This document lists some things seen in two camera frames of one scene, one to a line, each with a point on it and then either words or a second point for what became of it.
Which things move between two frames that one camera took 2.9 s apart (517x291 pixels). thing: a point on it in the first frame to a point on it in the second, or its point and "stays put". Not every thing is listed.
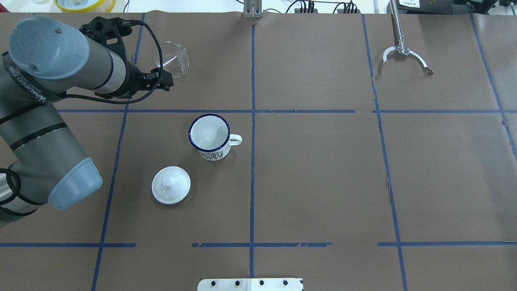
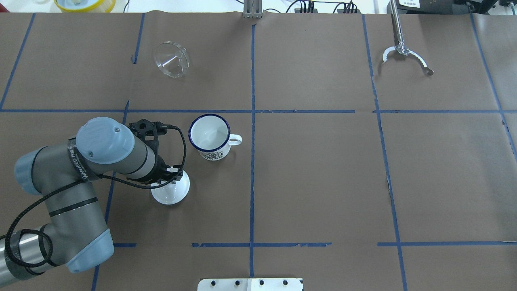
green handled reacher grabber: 400,46 stays put
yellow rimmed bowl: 85,6 stays put
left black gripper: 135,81 to 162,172
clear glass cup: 175,58 stays put
